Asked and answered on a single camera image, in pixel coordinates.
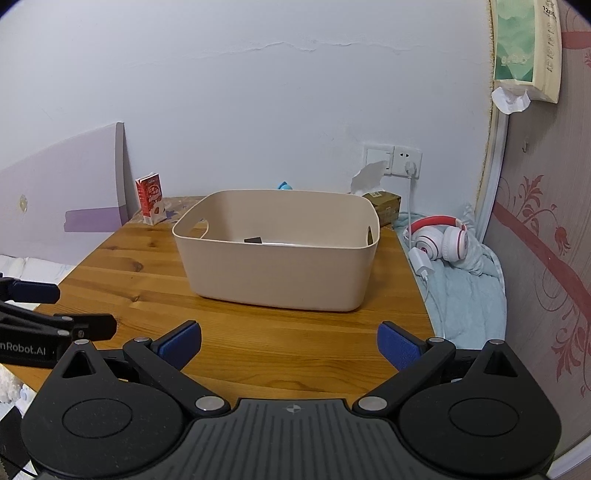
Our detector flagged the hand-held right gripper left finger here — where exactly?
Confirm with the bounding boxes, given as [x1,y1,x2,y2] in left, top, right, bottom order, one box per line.
[55,320,232,418]

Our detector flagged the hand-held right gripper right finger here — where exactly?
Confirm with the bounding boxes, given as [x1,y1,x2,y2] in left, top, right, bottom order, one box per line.
[353,320,527,418]

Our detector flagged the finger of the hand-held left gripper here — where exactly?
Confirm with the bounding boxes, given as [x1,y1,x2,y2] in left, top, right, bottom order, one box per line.
[0,275,61,304]
[0,302,117,343]

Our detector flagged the beige plastic storage bin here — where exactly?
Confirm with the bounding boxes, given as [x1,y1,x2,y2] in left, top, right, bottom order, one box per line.
[172,189,380,312]

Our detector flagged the light blue blanket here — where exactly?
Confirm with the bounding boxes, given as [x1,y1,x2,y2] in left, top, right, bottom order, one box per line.
[392,203,507,349]

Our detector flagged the white charger block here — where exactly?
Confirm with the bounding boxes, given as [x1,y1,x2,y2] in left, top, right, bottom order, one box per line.
[409,248,435,280]

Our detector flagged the white and purple board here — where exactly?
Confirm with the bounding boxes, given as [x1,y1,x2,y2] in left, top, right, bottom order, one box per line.
[0,122,130,257]

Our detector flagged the white and red headphones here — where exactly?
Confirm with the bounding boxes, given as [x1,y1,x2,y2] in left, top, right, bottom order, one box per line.
[409,215,470,264]

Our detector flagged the brown tissue box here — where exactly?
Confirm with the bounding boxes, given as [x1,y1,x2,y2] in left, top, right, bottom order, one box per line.
[348,161,402,228]

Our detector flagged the red milk carton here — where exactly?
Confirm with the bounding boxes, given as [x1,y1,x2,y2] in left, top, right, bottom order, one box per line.
[135,172,165,226]

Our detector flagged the floral printed wardrobe panel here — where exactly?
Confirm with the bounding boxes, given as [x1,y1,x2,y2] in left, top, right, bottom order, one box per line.
[475,0,591,462]

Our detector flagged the hanging green tissue pack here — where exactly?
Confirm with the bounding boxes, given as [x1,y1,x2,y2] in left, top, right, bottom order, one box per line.
[489,0,563,114]

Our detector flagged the white charger cable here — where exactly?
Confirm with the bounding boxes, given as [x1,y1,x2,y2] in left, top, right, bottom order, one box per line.
[403,161,445,334]

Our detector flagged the white wall socket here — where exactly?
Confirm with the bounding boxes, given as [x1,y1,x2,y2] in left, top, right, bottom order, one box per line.
[392,145,423,180]

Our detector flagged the white wall switch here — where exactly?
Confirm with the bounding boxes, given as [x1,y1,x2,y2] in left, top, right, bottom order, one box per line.
[362,144,394,176]

